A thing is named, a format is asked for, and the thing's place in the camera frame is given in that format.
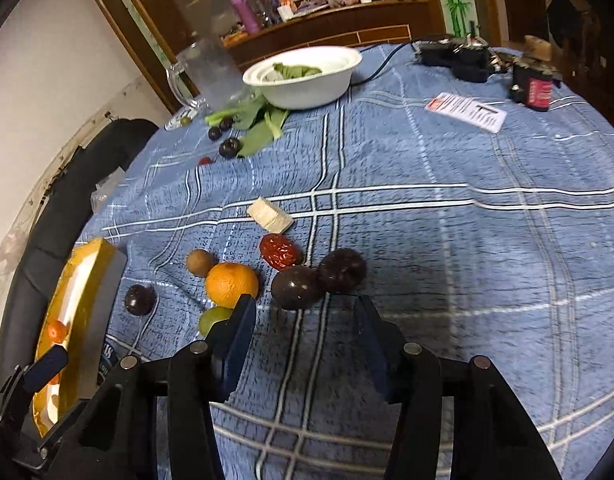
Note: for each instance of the green plum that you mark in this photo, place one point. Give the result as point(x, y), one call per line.
point(212, 316)

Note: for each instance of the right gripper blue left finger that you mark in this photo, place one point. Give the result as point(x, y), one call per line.
point(229, 342)

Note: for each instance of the purple thermos bottle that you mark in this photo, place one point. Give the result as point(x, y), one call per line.
point(247, 16)

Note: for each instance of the small white cake piece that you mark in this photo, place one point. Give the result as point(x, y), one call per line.
point(270, 217)

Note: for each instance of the dark plum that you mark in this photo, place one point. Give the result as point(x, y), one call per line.
point(230, 148)
point(140, 300)
point(341, 271)

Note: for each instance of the lighter orange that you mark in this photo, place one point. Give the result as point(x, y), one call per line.
point(227, 282)

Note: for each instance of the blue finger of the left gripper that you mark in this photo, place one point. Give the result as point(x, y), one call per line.
point(39, 374)

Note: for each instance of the red jujube date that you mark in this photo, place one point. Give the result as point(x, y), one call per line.
point(279, 252)

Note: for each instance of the brown kiwi fruit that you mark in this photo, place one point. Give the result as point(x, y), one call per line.
point(199, 262)

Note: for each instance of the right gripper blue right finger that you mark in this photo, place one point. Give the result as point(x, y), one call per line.
point(381, 343)

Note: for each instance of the black power adapter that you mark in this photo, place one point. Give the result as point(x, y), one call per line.
point(468, 58)

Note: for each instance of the dark passion fruit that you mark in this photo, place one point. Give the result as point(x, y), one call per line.
point(296, 288)

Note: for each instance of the white bowl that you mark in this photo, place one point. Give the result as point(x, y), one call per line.
point(304, 78)

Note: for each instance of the white red label card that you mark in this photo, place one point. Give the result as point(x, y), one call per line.
point(467, 110)

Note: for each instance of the black leather sofa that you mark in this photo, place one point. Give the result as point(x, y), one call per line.
point(54, 235)

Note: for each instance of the yellow white foam box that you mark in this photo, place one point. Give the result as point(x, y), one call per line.
point(83, 300)

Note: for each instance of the small dark grape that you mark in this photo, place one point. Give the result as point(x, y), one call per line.
point(226, 123)
point(214, 133)

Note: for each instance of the green leafy vegetable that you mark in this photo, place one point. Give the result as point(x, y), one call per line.
point(259, 122)

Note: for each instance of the wooden cabinet counter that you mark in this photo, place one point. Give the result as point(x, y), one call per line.
point(383, 22)

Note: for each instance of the blue plaid tablecloth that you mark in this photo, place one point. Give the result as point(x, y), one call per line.
point(499, 244)

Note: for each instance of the clear plastic pitcher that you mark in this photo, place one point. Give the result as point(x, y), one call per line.
point(205, 76)

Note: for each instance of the red black jar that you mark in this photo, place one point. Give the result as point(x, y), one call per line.
point(532, 83)

